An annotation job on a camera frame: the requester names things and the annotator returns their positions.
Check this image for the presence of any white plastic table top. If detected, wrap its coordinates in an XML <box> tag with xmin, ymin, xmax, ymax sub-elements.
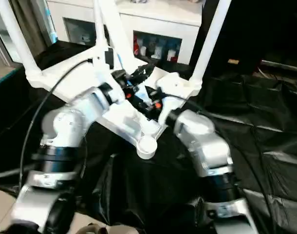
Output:
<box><xmin>25</xmin><ymin>46</ymin><xmax>203</xmax><ymax>160</ymax></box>

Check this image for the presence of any white glass-door cabinet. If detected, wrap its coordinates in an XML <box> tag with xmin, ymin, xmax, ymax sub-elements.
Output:
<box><xmin>47</xmin><ymin>0</ymin><xmax>203</xmax><ymax>65</ymax></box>

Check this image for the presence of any black plastic mat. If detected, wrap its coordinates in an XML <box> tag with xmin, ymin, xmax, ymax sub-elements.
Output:
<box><xmin>0</xmin><ymin>40</ymin><xmax>297</xmax><ymax>234</ymax></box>

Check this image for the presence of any light blue patterned strip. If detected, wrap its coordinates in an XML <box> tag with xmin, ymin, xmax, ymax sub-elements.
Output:
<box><xmin>45</xmin><ymin>12</ymin><xmax>58</xmax><ymax>43</ymax></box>

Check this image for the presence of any black box with yellow label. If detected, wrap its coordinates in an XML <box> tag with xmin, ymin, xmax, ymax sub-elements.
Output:
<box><xmin>192</xmin><ymin>0</ymin><xmax>263</xmax><ymax>74</ymax></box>

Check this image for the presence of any grey-brown curtain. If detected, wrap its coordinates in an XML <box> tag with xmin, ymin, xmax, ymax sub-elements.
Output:
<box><xmin>11</xmin><ymin>0</ymin><xmax>52</xmax><ymax>49</ymax></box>

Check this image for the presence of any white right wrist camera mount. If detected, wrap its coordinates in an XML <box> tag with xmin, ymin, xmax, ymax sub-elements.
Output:
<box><xmin>155</xmin><ymin>73</ymin><xmax>188</xmax><ymax>125</ymax></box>

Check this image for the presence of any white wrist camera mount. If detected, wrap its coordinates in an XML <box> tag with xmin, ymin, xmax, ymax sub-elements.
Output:
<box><xmin>155</xmin><ymin>73</ymin><xmax>188</xmax><ymax>125</ymax></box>
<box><xmin>91</xmin><ymin>47</ymin><xmax>126</xmax><ymax>105</ymax></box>

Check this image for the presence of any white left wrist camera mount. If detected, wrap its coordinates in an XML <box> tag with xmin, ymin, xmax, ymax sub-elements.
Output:
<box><xmin>91</xmin><ymin>47</ymin><xmax>126</xmax><ymax>105</ymax></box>

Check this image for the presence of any dark metal rail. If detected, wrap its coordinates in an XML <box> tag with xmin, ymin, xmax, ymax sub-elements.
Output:
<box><xmin>260</xmin><ymin>59</ymin><xmax>297</xmax><ymax>71</ymax></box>

